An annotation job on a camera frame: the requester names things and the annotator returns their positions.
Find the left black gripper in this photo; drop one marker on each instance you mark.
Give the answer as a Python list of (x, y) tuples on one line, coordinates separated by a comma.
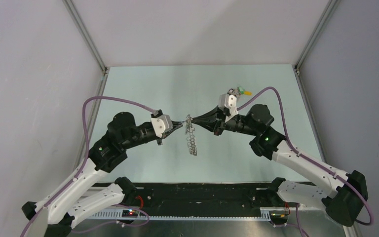
[(176, 125)]

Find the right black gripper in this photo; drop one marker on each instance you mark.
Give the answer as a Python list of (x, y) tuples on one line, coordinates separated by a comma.
[(214, 120)]

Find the large silver keyring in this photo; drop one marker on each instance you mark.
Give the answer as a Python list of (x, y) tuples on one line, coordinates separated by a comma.
[(191, 139)]

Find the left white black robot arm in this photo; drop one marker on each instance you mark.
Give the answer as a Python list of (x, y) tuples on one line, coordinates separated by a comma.
[(61, 211)]

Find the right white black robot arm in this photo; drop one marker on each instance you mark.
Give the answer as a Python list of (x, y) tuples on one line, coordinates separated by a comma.
[(340, 194)]

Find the bunch of coloured keys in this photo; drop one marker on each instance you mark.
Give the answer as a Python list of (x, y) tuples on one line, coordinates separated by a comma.
[(238, 92)]

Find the left small circuit board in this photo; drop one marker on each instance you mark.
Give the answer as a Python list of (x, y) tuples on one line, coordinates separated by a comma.
[(129, 213)]

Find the small circuit board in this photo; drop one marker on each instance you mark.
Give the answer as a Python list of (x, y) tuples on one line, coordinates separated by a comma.
[(129, 213), (278, 216)]

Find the right small circuit board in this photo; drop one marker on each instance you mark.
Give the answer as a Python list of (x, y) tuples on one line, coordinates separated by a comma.
[(278, 216)]

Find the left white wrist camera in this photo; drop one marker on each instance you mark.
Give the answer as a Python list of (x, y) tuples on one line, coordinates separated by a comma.
[(161, 125)]

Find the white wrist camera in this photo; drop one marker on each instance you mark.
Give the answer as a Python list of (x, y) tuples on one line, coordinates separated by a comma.
[(227, 103), (161, 125)]

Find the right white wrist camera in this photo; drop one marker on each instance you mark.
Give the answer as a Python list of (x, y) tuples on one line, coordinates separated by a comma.
[(227, 103)]

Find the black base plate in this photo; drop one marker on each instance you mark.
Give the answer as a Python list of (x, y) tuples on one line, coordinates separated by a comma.
[(203, 199)]

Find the left aluminium frame post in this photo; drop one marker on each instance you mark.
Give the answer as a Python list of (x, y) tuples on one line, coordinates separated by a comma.
[(80, 25)]

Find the aluminium frame post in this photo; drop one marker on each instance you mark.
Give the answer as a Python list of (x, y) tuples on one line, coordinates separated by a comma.
[(80, 25), (322, 22)]

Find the right aluminium frame post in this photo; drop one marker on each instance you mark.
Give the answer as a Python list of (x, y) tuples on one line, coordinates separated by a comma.
[(322, 22)]

